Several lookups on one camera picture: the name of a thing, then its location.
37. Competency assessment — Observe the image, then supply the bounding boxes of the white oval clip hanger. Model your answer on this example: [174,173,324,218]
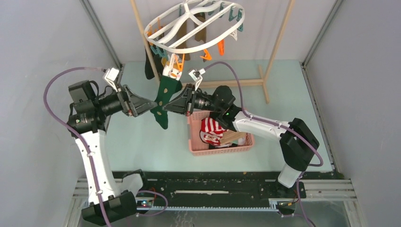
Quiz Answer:
[144,0,245,54]

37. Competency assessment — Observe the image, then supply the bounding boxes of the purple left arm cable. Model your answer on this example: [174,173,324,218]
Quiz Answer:
[43,66,169,227]

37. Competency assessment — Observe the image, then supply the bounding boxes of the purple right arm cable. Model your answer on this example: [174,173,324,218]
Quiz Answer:
[203,61,324,227]

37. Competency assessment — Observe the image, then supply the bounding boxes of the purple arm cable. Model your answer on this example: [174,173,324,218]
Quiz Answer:
[203,61,324,227]
[43,66,169,227]

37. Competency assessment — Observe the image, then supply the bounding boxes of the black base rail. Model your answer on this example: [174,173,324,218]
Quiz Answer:
[109,170,314,209]

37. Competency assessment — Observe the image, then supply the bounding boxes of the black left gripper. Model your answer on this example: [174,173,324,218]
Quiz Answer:
[94,83,157,117]

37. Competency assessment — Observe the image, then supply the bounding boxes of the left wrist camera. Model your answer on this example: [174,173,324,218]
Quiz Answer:
[103,67,121,92]

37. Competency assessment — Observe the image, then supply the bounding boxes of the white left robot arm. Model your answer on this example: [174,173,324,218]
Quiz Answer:
[67,80,157,226]

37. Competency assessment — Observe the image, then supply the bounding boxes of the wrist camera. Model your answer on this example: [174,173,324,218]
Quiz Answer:
[188,68,206,90]
[103,67,121,92]

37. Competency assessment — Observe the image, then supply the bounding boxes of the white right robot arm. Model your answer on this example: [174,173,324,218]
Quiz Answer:
[163,84,320,198]

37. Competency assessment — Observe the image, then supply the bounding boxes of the pink plastic basket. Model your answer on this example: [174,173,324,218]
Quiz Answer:
[187,111,254,156]

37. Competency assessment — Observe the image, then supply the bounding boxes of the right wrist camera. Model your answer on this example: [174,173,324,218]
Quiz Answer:
[188,68,206,90]

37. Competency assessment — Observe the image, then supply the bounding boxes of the wooden hanger rack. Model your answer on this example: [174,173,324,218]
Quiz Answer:
[130,0,296,105]

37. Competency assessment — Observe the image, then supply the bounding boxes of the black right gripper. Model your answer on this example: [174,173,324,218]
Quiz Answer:
[163,85,223,118]

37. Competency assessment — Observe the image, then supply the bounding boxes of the red white striped sock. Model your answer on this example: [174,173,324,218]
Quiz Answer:
[200,117,227,138]
[200,131,223,147]

